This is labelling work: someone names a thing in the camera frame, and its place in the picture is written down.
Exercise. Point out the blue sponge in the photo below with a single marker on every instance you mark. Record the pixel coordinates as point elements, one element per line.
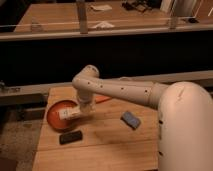
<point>131,120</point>

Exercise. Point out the white plastic bottle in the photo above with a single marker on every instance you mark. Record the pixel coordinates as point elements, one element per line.
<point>69,113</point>

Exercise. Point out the orange carrot piece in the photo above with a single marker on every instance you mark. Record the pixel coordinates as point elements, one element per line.
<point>100,99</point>

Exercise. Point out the grey metal post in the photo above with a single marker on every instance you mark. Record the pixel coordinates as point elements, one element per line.
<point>81,10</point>

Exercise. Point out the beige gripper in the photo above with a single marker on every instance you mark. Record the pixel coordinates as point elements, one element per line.
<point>86,109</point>

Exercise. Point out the orange ceramic bowl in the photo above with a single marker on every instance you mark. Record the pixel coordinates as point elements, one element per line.
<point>52,115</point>

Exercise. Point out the white paper on table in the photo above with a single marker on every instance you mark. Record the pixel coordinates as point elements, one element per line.
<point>101,7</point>

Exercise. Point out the black rectangular block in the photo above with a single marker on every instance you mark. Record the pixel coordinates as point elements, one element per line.
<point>70,137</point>

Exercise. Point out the grey metal rail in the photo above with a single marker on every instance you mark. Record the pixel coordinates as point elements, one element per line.
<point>17,95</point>

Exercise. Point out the wooden background table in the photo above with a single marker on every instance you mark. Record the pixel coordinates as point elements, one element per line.
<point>63,16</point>

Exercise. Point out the dark objects on table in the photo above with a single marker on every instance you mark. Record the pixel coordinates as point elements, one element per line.
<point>138,5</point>

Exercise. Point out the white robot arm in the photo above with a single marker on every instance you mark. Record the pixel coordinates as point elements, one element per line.
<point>185,116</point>

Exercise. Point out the white crumpled cloth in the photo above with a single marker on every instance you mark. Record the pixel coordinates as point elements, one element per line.
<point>103,25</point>

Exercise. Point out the wooden cutting board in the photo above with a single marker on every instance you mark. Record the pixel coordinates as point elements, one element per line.
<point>108,143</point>

